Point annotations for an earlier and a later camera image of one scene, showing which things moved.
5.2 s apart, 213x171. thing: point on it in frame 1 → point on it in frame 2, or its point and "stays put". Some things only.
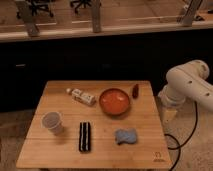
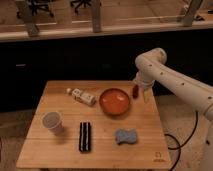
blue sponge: (125, 135) stays put
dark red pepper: (135, 91) stays put
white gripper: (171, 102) → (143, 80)
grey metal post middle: (96, 15) stays put
